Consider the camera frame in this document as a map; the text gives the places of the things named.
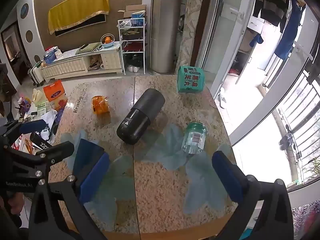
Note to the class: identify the pair of white shoes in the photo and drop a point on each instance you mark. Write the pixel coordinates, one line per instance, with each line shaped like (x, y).
(132, 68)

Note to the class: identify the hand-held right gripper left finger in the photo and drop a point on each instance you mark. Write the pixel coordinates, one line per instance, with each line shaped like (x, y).
(96, 177)

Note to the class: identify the clear glass jar green lid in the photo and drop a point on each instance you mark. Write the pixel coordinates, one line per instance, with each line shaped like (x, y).
(195, 138)

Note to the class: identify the pale yellow bag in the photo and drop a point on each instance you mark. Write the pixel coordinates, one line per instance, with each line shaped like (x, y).
(37, 97)

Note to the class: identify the person's left forearm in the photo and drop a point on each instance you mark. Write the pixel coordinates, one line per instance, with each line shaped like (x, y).
(11, 220)

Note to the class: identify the potted green plant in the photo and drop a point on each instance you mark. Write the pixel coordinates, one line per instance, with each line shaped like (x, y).
(315, 167)

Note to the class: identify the white metal rack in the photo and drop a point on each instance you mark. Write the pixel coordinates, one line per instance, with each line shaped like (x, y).
(132, 45)

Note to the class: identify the metal window railing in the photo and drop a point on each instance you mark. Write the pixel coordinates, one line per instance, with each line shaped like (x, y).
(300, 127)

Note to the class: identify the black printed tube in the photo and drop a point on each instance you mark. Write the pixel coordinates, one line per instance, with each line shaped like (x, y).
(40, 142)

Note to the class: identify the television under yellow cloth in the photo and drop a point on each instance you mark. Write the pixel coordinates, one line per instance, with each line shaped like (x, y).
(78, 12)

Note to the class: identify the patterned curtain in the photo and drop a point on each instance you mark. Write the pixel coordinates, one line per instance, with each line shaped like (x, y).
(191, 22)

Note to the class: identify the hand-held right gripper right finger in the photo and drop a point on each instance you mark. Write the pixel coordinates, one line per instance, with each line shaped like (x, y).
(226, 177)

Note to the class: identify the white sliding door frame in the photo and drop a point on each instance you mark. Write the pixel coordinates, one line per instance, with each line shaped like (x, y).
(228, 30)

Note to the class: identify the open cardboard box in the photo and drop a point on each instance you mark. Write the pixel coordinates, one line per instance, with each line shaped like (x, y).
(134, 10)

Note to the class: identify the orange gift box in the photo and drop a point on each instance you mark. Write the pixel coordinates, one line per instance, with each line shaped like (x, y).
(54, 94)

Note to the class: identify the white suitcase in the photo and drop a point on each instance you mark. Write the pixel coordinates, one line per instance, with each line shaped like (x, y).
(36, 74)

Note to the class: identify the grey standing air conditioner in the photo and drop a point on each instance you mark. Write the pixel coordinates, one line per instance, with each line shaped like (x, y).
(166, 26)

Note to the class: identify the round wall ornament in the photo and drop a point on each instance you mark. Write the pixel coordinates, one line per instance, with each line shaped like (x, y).
(24, 10)

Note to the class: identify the white television cabinet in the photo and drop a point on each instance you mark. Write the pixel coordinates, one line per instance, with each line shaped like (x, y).
(82, 63)

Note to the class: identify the white plastic bag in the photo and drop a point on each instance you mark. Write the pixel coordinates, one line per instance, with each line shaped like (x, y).
(125, 24)

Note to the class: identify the black insulated cup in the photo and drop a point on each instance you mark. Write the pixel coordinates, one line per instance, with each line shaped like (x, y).
(140, 120)

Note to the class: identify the bowl of oranges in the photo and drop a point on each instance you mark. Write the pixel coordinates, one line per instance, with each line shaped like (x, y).
(108, 41)

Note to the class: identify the blue hanging garment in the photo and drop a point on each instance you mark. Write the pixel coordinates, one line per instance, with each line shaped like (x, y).
(290, 32)

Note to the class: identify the green tissue pack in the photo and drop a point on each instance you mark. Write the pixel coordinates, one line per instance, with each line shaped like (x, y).
(191, 79)

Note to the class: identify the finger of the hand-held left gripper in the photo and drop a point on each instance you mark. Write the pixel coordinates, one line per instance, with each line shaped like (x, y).
(32, 126)
(58, 149)

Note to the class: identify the orange plastic packet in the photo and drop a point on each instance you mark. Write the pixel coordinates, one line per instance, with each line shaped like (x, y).
(100, 104)

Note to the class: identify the blue and white box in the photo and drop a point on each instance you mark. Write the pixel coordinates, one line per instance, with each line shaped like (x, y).
(138, 18)

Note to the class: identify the white slipper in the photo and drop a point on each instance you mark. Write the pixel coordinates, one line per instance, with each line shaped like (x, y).
(222, 100)

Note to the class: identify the pile of papers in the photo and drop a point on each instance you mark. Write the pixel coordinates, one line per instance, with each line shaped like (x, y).
(47, 121)

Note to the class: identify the striped dark hanging sweater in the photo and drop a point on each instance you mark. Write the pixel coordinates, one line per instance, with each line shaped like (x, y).
(271, 2)

